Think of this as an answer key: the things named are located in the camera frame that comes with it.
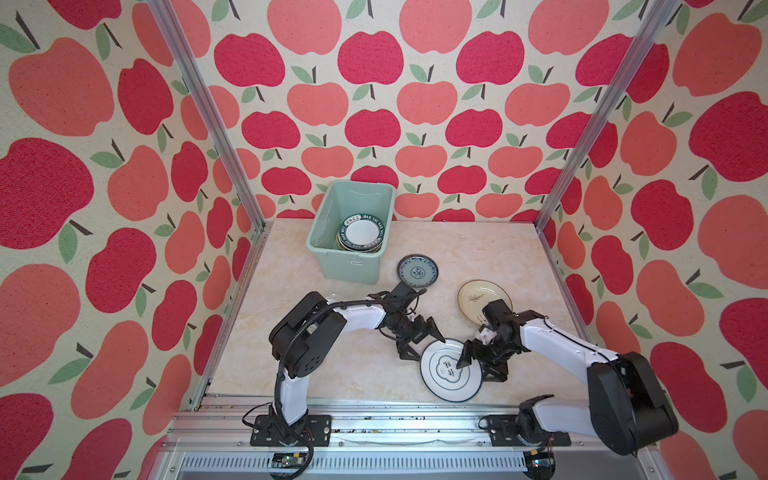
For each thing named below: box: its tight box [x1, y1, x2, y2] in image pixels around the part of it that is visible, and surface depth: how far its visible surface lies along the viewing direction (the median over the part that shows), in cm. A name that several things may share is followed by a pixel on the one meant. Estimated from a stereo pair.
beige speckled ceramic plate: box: [457, 279, 514, 325], surface depth 100 cm
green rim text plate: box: [336, 213, 385, 253], surface depth 119 cm
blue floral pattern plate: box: [397, 254, 439, 288], surface depth 109 cm
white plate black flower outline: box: [420, 338, 484, 403], surface depth 84 cm
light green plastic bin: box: [306, 180, 396, 284], surface depth 113 cm
